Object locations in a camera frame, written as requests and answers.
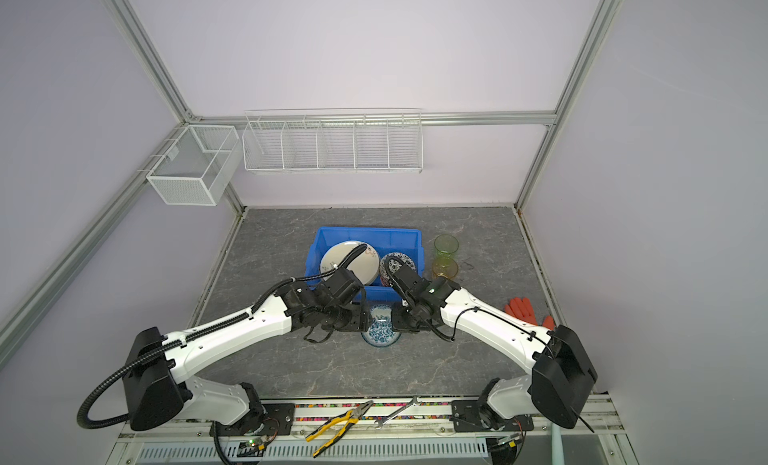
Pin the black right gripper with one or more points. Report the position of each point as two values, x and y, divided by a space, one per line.
398 323

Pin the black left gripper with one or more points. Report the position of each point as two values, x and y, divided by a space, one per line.
360 320

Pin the blue white patterned bowl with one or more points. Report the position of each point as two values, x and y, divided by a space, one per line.
381 332

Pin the green glass cup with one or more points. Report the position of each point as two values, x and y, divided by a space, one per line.
446 246

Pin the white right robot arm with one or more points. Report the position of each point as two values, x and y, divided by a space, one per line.
559 375

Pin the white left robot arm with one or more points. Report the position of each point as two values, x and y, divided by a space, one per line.
159 382

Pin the blue plastic bin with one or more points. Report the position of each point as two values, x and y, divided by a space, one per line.
383 240

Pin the yellow black pliers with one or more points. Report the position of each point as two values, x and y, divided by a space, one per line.
345 421

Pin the silver wrench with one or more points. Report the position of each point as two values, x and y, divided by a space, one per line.
379 423

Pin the red work glove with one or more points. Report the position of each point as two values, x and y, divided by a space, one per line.
522 309

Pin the teal spatula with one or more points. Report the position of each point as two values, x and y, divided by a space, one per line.
557 447

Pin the white mesh box basket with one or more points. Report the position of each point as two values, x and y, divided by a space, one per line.
197 166

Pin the white wire wall rack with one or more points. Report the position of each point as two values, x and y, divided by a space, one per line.
333 140

